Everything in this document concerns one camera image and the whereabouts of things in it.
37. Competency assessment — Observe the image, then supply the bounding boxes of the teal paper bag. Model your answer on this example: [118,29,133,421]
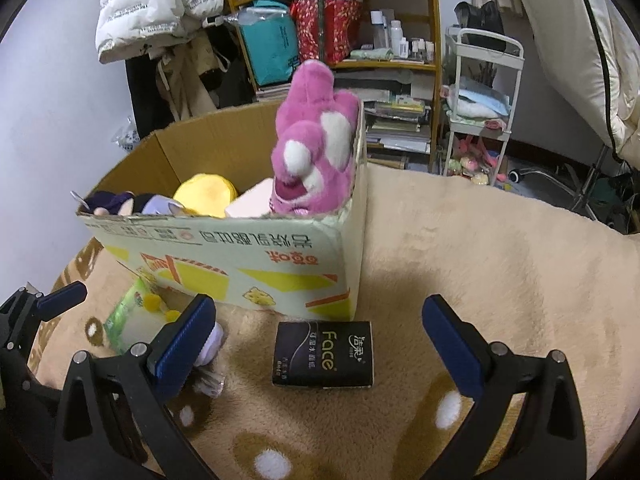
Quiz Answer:
[235,0,303,87]

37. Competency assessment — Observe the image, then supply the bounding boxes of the pile of small toys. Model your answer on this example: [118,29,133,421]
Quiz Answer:
[445,137,506,186]

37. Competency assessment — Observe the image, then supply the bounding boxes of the printed cardboard box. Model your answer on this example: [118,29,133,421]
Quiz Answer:
[76,95,368,322]

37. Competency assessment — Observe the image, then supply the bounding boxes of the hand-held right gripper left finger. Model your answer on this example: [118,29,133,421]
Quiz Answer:
[52,294,217,480]

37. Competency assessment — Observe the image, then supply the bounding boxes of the folded cloths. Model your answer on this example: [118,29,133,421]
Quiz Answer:
[445,77,511,131]

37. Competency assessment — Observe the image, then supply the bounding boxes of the white rolling cart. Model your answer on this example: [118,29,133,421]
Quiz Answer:
[440,27,525,178]

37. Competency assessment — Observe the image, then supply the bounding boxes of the red gift bag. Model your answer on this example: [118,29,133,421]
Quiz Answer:
[290,0,363,63]

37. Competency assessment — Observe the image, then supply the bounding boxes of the yellow plush dog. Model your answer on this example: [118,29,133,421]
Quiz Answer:
[172,173,238,218]

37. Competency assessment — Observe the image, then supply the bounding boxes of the group of cosmetic bottles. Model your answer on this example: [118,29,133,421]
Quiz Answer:
[370,9,438,61]

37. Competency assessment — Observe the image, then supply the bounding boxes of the pink plush bear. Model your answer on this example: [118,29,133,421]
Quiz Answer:
[270,59,360,216]

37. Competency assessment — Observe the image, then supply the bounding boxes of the stack of books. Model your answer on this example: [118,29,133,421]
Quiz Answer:
[256,82,293,103]

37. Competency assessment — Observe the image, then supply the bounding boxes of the black bag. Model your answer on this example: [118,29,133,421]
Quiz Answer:
[454,0,506,53]

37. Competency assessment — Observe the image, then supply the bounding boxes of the beige printed blanket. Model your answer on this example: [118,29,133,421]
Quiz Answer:
[30,162,640,480]

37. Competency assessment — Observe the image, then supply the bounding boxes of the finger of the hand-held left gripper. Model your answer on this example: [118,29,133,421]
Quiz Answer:
[5,281,88,361]

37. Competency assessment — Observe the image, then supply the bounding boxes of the black tissue pack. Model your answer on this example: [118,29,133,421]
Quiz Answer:
[272,320,375,390]

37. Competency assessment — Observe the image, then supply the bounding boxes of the printed plastic bag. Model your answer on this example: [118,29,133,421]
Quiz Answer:
[112,117,141,153]

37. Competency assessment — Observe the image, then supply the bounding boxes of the white puffer jacket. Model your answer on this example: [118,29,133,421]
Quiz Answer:
[95,0,226,65]

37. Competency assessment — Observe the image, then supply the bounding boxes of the pile of papers and books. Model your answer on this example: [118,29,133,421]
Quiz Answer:
[362,95,433,153]

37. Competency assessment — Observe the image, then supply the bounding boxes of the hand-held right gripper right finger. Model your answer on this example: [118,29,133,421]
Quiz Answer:
[421,295,588,480]

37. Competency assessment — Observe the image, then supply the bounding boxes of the pink soft foam block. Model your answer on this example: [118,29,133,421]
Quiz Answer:
[224,177,276,218]

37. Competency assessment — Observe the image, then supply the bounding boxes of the dark hanging clothes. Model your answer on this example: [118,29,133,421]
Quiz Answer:
[205,25,253,108]

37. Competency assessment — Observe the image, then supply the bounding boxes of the wooden shelf rack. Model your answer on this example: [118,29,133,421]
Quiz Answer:
[217,0,443,173]

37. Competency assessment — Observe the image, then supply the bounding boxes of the purple-haired plush doll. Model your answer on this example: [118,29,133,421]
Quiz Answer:
[70,190,186,217]

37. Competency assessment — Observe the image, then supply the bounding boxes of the cream padded chair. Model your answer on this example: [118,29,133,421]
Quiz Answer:
[490,0,640,231]

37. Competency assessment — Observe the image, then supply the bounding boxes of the beige hanging coat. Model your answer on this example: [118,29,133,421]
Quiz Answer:
[157,42,221,121]

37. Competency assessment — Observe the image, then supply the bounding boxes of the black hanging coat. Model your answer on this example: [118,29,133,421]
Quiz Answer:
[125,52,173,138]

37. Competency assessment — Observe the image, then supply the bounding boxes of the green pole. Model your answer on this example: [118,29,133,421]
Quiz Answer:
[316,0,328,63]

